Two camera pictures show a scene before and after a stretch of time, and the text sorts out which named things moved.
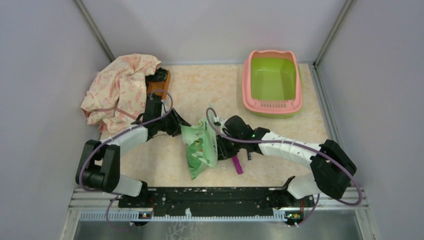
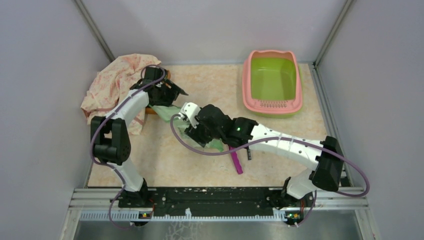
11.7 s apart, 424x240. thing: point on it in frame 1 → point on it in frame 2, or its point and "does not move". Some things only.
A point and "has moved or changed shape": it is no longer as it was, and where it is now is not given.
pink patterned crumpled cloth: [117, 96] does not move
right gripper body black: [229, 149] → [201, 134]
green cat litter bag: [201, 139] has moved or changed shape
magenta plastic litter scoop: [237, 164] does not move
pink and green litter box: [272, 85] does not move
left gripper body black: [164, 124] → [166, 96]
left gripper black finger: [176, 122] → [177, 90]
